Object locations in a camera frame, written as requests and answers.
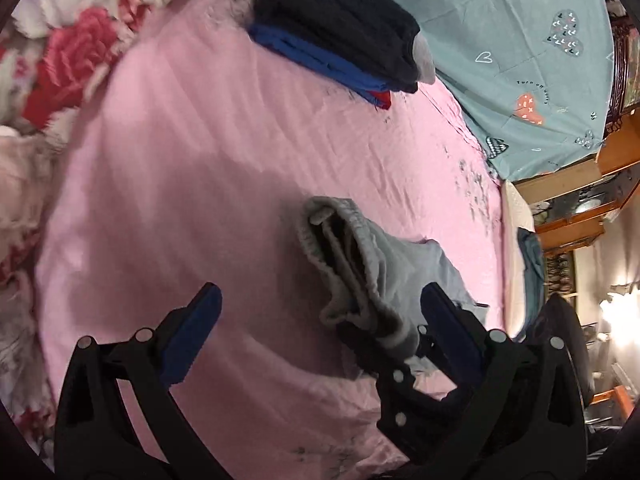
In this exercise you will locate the grey pants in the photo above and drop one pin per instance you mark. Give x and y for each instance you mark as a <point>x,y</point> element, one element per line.
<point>390,275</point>

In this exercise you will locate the white quilted pillow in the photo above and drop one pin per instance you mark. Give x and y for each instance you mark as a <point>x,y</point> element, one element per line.
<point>514,240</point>

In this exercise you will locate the teal heart print blanket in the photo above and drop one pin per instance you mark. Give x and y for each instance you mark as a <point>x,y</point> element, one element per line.
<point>500,35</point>

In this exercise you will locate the folded navy garment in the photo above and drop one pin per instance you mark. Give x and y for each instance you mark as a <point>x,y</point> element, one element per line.
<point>340,15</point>

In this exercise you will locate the display cabinet with plates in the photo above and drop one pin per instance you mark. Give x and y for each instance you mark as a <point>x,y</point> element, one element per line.
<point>625,50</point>

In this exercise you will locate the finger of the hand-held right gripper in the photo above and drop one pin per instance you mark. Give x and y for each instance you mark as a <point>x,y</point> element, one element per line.
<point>395,395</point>

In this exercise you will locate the pink floral bedsheet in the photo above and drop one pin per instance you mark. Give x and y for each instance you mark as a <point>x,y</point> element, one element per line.
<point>175,185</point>

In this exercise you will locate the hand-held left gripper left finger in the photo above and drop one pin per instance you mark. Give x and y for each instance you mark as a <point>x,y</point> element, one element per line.
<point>192,335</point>

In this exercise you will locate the folded blue garment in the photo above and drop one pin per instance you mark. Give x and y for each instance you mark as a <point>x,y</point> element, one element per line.
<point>310,55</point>

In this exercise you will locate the dark teal garment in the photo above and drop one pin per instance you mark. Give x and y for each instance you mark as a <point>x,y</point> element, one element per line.
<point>532,270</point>

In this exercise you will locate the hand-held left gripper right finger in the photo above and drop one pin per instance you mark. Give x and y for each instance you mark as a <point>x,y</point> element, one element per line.
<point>452,332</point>

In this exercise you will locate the red floral quilt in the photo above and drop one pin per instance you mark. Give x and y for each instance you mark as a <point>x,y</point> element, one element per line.
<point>75,50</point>

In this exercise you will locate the folded red garment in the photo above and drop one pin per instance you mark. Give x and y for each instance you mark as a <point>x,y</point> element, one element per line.
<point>382,100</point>

